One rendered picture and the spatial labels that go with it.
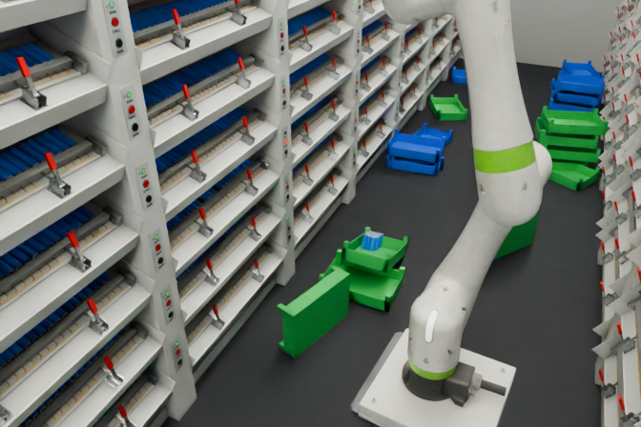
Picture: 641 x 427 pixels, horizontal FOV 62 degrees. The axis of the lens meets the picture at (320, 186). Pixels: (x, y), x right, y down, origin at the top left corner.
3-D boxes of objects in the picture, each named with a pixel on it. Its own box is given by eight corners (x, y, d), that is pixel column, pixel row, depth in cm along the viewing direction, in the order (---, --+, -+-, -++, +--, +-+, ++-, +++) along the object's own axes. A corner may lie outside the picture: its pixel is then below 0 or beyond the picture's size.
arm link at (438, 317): (465, 347, 142) (474, 290, 134) (449, 388, 130) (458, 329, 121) (419, 332, 148) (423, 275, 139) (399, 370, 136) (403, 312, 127)
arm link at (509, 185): (490, 209, 120) (549, 207, 113) (477, 236, 110) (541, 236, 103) (478, 132, 114) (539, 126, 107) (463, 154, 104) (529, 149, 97)
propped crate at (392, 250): (363, 242, 247) (366, 226, 246) (405, 254, 240) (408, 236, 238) (341, 259, 220) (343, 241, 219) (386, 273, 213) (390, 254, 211)
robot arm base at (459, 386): (507, 383, 139) (511, 366, 136) (497, 427, 127) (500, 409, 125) (412, 350, 150) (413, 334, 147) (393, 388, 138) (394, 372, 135)
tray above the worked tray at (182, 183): (274, 137, 188) (286, 106, 180) (161, 226, 141) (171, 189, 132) (227, 108, 191) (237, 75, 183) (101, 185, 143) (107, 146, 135)
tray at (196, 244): (276, 184, 198) (284, 165, 192) (172, 282, 150) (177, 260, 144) (232, 155, 201) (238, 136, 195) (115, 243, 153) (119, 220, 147)
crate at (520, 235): (531, 244, 247) (518, 235, 253) (540, 207, 236) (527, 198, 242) (483, 264, 234) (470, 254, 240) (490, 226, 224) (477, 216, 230)
